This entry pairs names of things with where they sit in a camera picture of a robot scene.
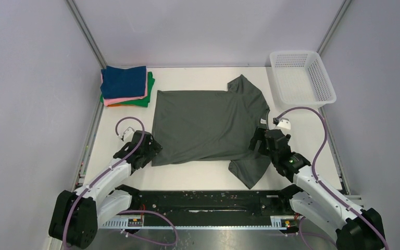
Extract dark grey t-shirt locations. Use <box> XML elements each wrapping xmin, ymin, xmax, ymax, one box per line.
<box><xmin>152</xmin><ymin>76</ymin><xmax>270</xmax><ymax>189</ymax></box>

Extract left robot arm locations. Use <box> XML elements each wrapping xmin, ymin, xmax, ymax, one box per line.
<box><xmin>48</xmin><ymin>130</ymin><xmax>162</xmax><ymax>249</ymax></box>

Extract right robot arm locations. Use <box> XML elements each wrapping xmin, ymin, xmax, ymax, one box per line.
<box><xmin>249</xmin><ymin>128</ymin><xmax>388</xmax><ymax>249</ymax></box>

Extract folded green t-shirt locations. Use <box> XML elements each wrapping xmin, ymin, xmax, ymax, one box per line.
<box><xmin>99</xmin><ymin>71</ymin><xmax>156</xmax><ymax>108</ymax></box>

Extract folded pink t-shirt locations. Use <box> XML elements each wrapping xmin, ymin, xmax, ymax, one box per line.
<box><xmin>101</xmin><ymin>72</ymin><xmax>149</xmax><ymax>107</ymax></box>

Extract white plastic basket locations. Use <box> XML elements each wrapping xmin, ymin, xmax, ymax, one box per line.
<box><xmin>269</xmin><ymin>50</ymin><xmax>337</xmax><ymax>109</ymax></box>

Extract folded navy blue t-shirt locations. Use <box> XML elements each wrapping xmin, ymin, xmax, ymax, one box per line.
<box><xmin>100</xmin><ymin>66</ymin><xmax>147</xmax><ymax>99</ymax></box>

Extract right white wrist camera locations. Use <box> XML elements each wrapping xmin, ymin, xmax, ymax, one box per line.
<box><xmin>273</xmin><ymin>118</ymin><xmax>291</xmax><ymax>130</ymax></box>

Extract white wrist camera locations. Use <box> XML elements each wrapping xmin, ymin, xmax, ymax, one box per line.
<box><xmin>118</xmin><ymin>127</ymin><xmax>135</xmax><ymax>142</ymax></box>
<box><xmin>273</xmin><ymin>118</ymin><xmax>291</xmax><ymax>130</ymax></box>

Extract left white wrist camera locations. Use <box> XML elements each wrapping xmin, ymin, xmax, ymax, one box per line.
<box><xmin>118</xmin><ymin>127</ymin><xmax>135</xmax><ymax>142</ymax></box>

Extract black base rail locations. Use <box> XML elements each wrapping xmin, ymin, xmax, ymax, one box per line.
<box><xmin>110</xmin><ymin>185</ymin><xmax>295</xmax><ymax>226</ymax></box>

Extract white slotted cable duct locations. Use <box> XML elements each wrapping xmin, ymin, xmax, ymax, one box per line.
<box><xmin>100</xmin><ymin>216</ymin><xmax>297</xmax><ymax>230</ymax></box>

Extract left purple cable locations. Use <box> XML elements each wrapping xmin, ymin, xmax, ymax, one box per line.
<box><xmin>61</xmin><ymin>116</ymin><xmax>179</xmax><ymax>249</ymax></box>

